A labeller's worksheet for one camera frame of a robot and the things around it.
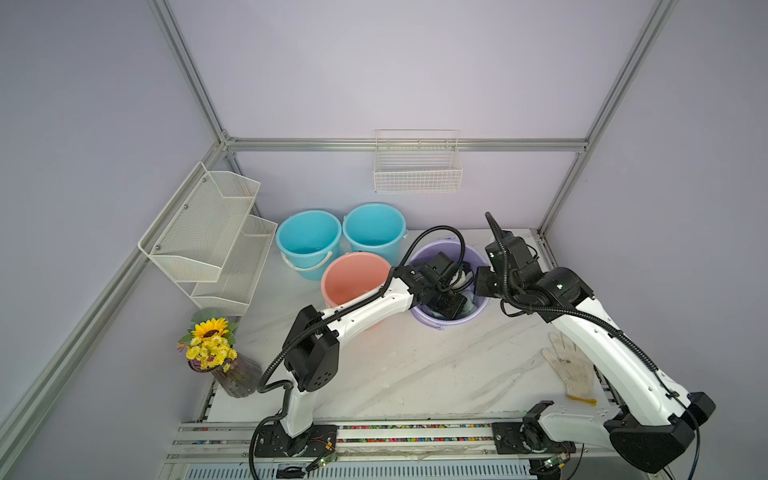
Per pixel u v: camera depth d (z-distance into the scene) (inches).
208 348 25.4
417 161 37.2
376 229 38.2
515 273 19.6
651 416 15.3
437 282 24.8
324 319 19.0
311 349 18.5
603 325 16.4
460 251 28.1
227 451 29.1
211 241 33.8
